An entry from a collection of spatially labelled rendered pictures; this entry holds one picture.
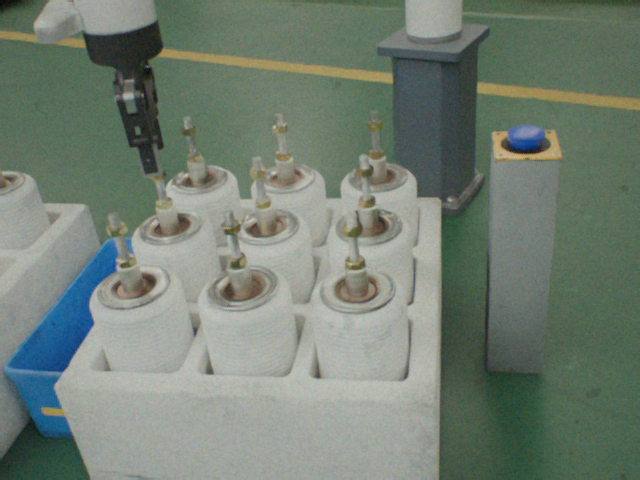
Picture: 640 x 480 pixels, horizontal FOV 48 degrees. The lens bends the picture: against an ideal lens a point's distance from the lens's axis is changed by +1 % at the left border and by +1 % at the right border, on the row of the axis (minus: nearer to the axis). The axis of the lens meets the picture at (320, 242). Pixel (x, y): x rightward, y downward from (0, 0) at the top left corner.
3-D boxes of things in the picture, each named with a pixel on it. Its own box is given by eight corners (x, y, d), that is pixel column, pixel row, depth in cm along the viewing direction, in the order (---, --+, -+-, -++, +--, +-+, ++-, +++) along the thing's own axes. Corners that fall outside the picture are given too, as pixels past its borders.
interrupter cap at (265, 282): (295, 284, 73) (294, 278, 73) (243, 324, 69) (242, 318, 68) (243, 262, 78) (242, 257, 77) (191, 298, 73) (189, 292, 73)
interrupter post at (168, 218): (166, 224, 86) (160, 200, 84) (184, 225, 86) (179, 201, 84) (157, 234, 84) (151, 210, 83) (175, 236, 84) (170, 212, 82)
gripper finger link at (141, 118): (113, 91, 69) (129, 139, 74) (113, 102, 68) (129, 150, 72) (142, 87, 70) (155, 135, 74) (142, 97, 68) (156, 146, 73)
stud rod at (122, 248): (125, 280, 74) (106, 217, 70) (126, 274, 75) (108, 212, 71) (135, 278, 74) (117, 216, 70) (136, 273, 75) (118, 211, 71)
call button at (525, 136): (505, 140, 82) (506, 124, 81) (542, 139, 82) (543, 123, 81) (507, 156, 79) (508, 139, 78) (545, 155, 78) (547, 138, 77)
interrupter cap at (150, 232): (157, 212, 89) (156, 207, 89) (213, 215, 87) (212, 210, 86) (127, 245, 83) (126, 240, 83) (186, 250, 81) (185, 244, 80)
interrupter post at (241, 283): (259, 289, 73) (255, 262, 71) (243, 301, 72) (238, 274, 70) (243, 281, 75) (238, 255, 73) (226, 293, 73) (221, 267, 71)
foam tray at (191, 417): (197, 295, 116) (174, 199, 106) (441, 299, 109) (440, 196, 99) (97, 500, 84) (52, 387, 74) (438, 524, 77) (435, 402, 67)
